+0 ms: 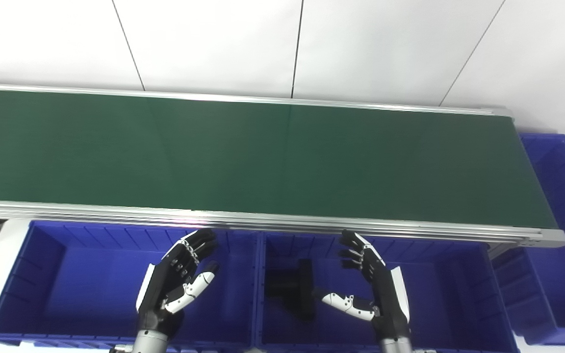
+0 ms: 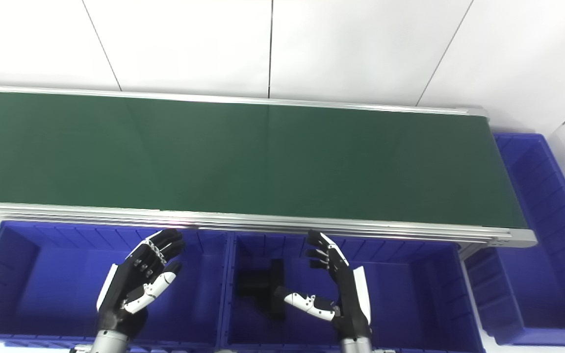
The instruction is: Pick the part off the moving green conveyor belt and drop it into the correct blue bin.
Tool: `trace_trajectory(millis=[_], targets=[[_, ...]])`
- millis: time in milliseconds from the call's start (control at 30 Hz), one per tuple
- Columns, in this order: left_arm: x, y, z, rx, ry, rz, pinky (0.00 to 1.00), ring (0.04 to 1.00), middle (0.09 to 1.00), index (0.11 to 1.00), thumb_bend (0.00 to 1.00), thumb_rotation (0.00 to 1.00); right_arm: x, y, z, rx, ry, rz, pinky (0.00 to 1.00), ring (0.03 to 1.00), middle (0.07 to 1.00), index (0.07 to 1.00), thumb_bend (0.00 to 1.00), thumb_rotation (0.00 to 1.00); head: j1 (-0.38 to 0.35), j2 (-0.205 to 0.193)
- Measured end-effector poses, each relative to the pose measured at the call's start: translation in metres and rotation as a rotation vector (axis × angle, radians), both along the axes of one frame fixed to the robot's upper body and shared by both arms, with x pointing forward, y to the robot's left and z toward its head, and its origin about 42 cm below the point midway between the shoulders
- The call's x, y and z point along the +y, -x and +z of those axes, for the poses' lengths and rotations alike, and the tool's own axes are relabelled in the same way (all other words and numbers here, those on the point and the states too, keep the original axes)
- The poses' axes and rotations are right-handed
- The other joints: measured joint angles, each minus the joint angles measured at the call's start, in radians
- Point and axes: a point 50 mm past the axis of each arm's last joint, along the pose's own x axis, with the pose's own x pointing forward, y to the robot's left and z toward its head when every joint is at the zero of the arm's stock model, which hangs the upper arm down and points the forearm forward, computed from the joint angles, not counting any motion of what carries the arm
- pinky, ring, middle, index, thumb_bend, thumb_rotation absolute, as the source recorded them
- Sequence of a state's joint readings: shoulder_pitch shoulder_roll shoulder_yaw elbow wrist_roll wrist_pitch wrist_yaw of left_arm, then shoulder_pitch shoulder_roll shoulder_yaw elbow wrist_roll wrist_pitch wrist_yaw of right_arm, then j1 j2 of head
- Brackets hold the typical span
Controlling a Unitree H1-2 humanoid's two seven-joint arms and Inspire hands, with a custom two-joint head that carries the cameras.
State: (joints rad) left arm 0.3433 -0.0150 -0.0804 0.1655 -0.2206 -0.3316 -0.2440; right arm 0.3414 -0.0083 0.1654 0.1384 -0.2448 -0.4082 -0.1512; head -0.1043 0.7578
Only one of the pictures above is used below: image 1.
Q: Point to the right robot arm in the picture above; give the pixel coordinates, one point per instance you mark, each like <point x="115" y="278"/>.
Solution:
<point x="396" y="345"/>

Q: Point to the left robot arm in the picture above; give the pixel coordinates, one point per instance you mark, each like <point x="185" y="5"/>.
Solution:
<point x="147" y="343"/>

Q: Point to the green conveyor belt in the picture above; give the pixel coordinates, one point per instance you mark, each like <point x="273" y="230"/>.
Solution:
<point x="312" y="226"/>
<point x="263" y="157"/>

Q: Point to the blue plastic bin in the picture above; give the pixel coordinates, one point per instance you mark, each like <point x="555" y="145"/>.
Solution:
<point x="86" y="289"/>
<point x="557" y="274"/>
<point x="439" y="299"/>

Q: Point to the black flanged cylinder part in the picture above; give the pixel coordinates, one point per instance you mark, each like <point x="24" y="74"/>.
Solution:
<point x="290" y="289"/>

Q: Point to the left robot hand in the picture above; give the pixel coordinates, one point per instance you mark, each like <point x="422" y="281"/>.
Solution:
<point x="157" y="294"/>

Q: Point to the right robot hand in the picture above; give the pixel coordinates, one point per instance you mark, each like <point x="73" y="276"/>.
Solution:
<point x="388" y="299"/>

